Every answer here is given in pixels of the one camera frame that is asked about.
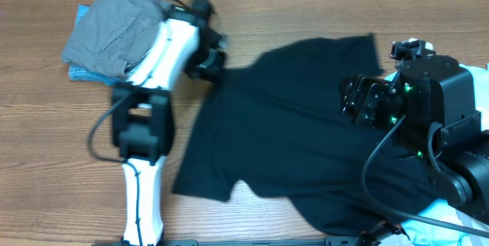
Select black t-shirt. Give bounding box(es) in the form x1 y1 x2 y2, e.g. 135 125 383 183
170 34 440 237

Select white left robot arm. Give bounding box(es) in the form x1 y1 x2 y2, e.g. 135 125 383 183
111 0 226 245

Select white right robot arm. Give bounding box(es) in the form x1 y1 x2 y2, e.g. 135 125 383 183
340 55 488 223

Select grey folded shorts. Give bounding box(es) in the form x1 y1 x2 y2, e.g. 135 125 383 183
61 0 171 79

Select blue denim folded garment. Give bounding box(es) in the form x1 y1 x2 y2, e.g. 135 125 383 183
67 5 120 86

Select light blue t-shirt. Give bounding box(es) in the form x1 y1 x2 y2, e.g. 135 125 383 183
401 64 488 246

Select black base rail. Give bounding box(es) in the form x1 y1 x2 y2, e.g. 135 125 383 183
163 236 381 246

